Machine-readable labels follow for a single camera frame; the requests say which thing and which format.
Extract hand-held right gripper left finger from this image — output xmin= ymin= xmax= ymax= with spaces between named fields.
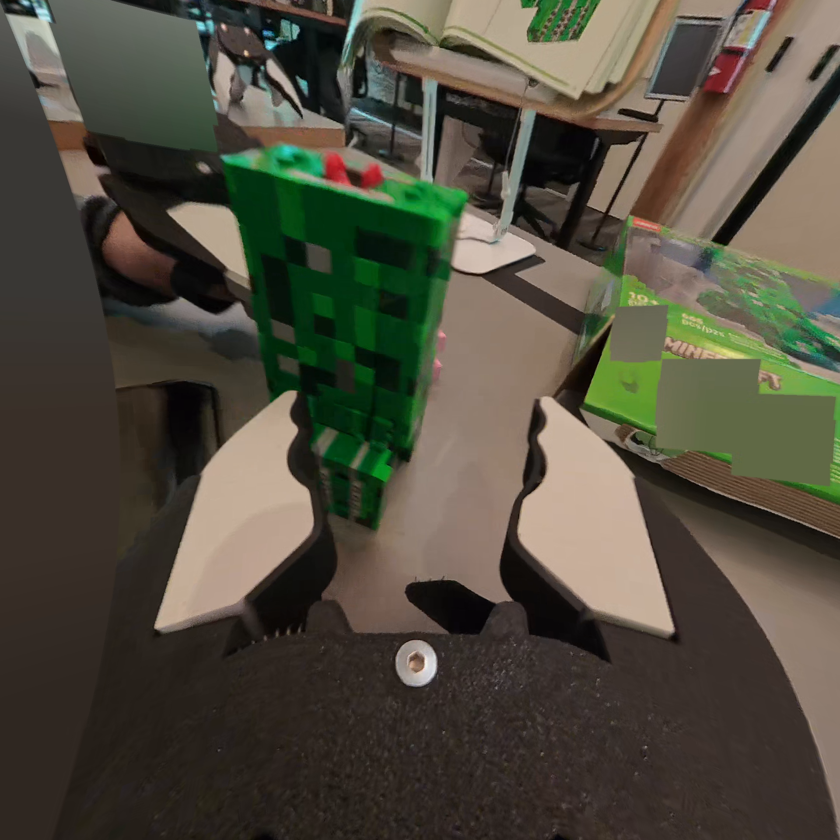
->
xmin=154 ymin=390 xmax=337 ymax=636

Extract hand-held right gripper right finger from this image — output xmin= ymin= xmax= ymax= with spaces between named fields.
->
xmin=500 ymin=397 xmax=677 ymax=642

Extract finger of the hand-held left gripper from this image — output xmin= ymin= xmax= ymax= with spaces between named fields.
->
xmin=166 ymin=199 xmax=256 ymax=309

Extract green lego tower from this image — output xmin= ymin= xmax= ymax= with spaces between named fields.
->
xmin=222 ymin=146 xmax=469 ymax=531

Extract green lego set box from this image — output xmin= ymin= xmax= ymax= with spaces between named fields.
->
xmin=581 ymin=215 xmax=840 ymax=506

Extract person's left hand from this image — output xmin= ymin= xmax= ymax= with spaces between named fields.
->
xmin=101 ymin=218 xmax=177 ymax=304

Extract black plastic tray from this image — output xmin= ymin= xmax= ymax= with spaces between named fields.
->
xmin=113 ymin=381 xmax=222 ymax=506

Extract light wooden table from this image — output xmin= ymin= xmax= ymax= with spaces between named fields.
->
xmin=49 ymin=98 xmax=347 ymax=153

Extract black and white toy figure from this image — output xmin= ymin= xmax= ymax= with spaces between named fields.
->
xmin=209 ymin=23 xmax=304 ymax=120

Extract white book stand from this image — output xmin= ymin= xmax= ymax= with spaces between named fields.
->
xmin=420 ymin=73 xmax=557 ymax=276

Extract open instruction booklet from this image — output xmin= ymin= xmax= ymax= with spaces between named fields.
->
xmin=341 ymin=0 xmax=681 ymax=101

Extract brown top black leg desk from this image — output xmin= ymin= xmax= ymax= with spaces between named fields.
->
xmin=371 ymin=47 xmax=665 ymax=253

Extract red fire extinguisher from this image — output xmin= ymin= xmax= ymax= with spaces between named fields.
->
xmin=703 ymin=0 xmax=773 ymax=94

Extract grey framed wall screen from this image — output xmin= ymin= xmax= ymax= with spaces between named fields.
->
xmin=645 ymin=16 xmax=727 ymax=101

